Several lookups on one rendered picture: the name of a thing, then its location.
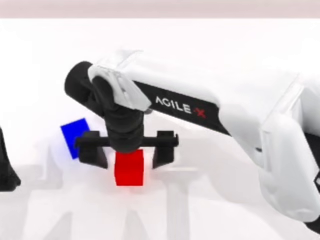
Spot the red cube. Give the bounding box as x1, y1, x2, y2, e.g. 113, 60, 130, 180
114, 149, 146, 187

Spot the blue cube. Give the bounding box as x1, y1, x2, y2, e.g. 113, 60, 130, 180
60, 118, 91, 160

